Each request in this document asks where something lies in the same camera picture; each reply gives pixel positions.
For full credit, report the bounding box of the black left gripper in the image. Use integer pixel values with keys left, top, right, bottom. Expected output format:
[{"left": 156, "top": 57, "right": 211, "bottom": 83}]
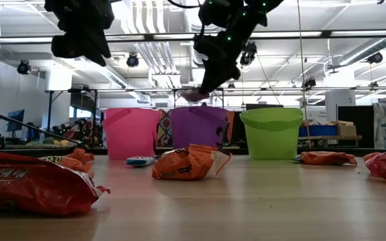
[{"left": 44, "top": 0, "right": 115, "bottom": 67}]

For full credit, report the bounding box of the white ceiling duct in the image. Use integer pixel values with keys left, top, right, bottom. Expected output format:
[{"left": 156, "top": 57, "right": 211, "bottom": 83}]
[{"left": 182, "top": 8, "right": 210, "bottom": 68}]

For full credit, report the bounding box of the brown cardboard box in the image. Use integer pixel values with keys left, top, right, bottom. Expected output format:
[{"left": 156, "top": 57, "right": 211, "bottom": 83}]
[{"left": 336, "top": 124, "right": 357, "bottom": 137}]

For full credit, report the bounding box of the purple plastic bucket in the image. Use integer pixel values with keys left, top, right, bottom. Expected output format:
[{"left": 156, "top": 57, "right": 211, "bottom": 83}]
[{"left": 169, "top": 106, "right": 231, "bottom": 150}]

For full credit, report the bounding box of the thin hanging rope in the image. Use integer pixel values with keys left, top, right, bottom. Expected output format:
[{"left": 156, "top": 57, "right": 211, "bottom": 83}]
[{"left": 296, "top": 0, "right": 312, "bottom": 148}]

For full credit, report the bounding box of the black overhead truss beam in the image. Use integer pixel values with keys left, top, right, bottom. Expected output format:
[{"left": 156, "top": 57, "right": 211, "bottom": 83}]
[
  {"left": 0, "top": 29, "right": 386, "bottom": 45},
  {"left": 44, "top": 85, "right": 386, "bottom": 94}
]

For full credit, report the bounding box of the wooden bench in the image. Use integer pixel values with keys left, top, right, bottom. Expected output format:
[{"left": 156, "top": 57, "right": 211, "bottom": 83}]
[{"left": 298, "top": 135, "right": 363, "bottom": 148}]

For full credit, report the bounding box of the green plastic bucket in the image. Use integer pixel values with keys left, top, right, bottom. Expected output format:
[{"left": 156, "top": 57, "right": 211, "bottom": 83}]
[{"left": 239, "top": 106, "right": 304, "bottom": 160}]

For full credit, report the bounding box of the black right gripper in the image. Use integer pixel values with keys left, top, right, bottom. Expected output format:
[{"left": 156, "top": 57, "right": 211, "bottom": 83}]
[{"left": 194, "top": 29, "right": 242, "bottom": 94}]

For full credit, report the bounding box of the black metal rack frame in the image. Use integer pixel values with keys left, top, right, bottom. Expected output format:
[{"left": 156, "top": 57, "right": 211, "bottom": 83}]
[{"left": 45, "top": 87, "right": 99, "bottom": 148}]

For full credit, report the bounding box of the silver ventilation duct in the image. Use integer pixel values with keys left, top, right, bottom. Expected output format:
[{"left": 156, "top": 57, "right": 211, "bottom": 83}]
[{"left": 338, "top": 36, "right": 386, "bottom": 67}]

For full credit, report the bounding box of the pink plastic bucket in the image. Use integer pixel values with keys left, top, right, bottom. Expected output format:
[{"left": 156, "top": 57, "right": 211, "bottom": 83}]
[{"left": 101, "top": 107, "right": 162, "bottom": 161}]

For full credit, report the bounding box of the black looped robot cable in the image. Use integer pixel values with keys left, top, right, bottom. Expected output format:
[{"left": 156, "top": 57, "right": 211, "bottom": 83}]
[{"left": 166, "top": 0, "right": 203, "bottom": 9}]

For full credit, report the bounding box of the red patterned fabric panel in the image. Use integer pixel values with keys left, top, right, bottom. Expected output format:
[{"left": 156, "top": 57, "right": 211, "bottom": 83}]
[{"left": 157, "top": 109, "right": 174, "bottom": 147}]

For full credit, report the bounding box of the black computer monitor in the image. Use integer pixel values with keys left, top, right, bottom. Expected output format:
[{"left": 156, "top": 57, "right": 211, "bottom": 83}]
[{"left": 6, "top": 109, "right": 25, "bottom": 133}]

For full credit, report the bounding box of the black partition panel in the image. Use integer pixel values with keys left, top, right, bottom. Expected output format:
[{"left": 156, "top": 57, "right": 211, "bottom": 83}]
[{"left": 336, "top": 105, "right": 375, "bottom": 150}]

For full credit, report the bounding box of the orange board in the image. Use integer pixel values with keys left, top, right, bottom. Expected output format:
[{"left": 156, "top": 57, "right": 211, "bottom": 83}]
[{"left": 226, "top": 110, "right": 236, "bottom": 145}]

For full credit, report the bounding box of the blue plastic bin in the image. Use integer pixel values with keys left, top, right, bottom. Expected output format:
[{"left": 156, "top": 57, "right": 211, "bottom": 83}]
[{"left": 298, "top": 125, "right": 338, "bottom": 137}]

